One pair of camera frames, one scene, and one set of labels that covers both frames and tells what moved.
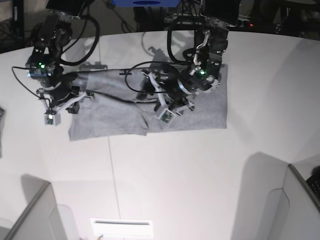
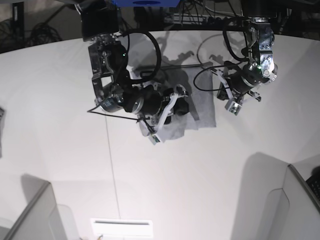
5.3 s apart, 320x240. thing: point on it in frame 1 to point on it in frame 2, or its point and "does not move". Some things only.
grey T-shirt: [115, 111] to [198, 80]
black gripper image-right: [168, 80] to [242, 79]
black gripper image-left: [59, 87] to [146, 98]
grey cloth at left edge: [2, 112] does not move
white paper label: [121, 228] does not move
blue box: [141, 3] does not move
